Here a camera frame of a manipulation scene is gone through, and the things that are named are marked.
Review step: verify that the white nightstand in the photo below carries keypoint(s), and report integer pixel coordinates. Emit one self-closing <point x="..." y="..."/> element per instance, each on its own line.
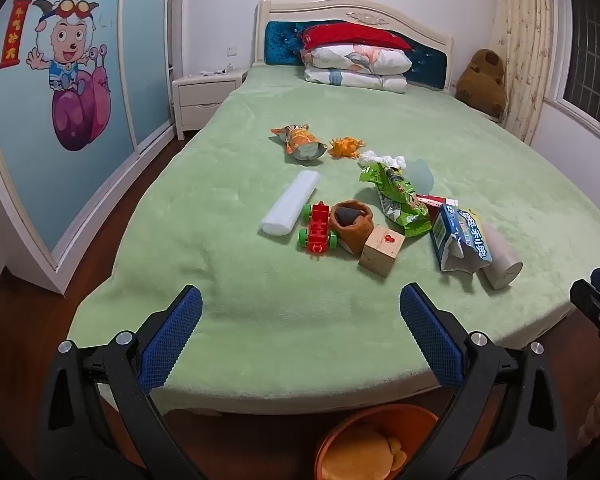
<point x="202" y="95"/>

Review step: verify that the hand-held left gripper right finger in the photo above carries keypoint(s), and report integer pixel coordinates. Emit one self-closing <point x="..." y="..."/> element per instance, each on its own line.
<point x="432" y="337"/>

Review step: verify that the blue and white carton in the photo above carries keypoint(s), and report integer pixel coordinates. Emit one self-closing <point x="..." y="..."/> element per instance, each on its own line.
<point x="460" y="237"/>

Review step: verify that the folded floral quilt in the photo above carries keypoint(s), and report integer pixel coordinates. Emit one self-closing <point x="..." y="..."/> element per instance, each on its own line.
<point x="355" y="80"/>

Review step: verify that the orange snack wrapper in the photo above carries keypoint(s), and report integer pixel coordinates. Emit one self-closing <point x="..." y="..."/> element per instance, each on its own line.
<point x="300" y="142"/>

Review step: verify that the brown cloth pouch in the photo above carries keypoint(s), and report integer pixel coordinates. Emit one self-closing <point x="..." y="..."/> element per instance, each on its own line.
<point x="352" y="220"/>

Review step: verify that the white paper cup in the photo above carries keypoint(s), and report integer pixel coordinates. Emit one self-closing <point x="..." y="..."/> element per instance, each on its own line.
<point x="500" y="257"/>

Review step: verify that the cream floral curtain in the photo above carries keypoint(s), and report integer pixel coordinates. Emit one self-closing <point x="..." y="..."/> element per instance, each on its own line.
<point x="522" y="45"/>

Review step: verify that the stack of pillows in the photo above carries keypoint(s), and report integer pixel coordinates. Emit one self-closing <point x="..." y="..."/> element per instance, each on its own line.
<point x="280" y="42"/>

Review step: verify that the orange toy crab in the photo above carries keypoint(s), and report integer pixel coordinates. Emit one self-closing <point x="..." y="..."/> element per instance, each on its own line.
<point x="346" y="147"/>

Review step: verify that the white foam cylinder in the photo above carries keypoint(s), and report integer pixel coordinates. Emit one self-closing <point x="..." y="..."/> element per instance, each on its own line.
<point x="290" y="202"/>

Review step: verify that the barred window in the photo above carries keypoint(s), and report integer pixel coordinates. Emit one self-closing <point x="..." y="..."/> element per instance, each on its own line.
<point x="590" y="45"/>

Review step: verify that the orange plastic bin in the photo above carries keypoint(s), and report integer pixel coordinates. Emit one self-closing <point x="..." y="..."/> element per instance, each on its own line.
<point x="375" y="445"/>

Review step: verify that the white crumpled tissue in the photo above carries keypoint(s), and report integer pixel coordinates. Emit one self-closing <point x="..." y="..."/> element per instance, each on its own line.
<point x="382" y="160"/>

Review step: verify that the red and white wrapper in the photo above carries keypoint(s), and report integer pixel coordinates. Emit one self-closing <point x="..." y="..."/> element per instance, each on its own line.
<point x="432" y="201"/>

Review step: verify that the translucent blue plastic piece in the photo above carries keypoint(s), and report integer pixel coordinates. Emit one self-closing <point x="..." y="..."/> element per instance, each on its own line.
<point x="422" y="174"/>

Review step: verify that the green snack bag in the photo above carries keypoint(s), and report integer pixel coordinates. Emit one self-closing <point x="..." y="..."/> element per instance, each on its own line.
<point x="400" y="195"/>

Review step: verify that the wooden block with red heart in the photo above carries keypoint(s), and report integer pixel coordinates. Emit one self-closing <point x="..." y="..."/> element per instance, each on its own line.
<point x="381" y="251"/>

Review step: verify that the brown plush toy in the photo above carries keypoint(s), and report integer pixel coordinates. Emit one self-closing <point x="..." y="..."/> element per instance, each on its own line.
<point x="482" y="80"/>

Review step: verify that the red toy car green wheels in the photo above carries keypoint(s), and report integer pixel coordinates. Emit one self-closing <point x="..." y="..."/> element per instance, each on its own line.
<point x="319" y="227"/>

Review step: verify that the red pillow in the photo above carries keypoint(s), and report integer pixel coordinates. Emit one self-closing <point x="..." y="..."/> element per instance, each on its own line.
<point x="352" y="36"/>

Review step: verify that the blue cartoon wardrobe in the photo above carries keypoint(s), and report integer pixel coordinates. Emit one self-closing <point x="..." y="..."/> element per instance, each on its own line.
<point x="55" y="135"/>

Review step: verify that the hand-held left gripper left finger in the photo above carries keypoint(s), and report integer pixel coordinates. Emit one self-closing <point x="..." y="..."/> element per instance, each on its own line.
<point x="172" y="340"/>

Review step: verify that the bed with green blanket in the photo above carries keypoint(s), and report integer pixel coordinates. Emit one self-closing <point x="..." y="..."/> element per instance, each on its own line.
<point x="205" y="260"/>

